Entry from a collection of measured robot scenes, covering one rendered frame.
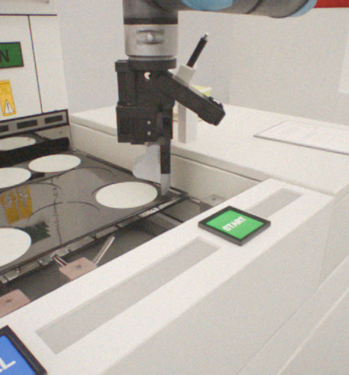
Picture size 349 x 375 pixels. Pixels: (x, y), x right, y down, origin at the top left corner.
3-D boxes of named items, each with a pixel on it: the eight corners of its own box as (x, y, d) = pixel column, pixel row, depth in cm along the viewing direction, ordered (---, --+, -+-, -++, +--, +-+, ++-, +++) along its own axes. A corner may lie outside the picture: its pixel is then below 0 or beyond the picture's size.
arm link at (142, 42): (178, 25, 55) (178, 25, 48) (178, 58, 57) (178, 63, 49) (126, 25, 55) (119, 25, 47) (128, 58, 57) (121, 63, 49)
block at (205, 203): (199, 216, 59) (199, 199, 58) (212, 209, 61) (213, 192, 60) (241, 234, 54) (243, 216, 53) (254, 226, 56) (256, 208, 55)
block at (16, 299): (-10, 325, 38) (-15, 302, 37) (23, 308, 40) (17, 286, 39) (28, 373, 33) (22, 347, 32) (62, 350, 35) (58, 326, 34)
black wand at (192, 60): (212, 36, 58) (207, 31, 58) (206, 36, 57) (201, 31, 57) (161, 126, 72) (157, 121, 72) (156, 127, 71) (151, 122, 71)
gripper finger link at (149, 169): (134, 194, 62) (132, 140, 58) (170, 194, 62) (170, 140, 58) (132, 202, 59) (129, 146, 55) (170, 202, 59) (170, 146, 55)
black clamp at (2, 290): (-18, 302, 40) (-24, 283, 39) (1, 293, 42) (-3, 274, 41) (-5, 319, 38) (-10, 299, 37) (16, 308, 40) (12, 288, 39)
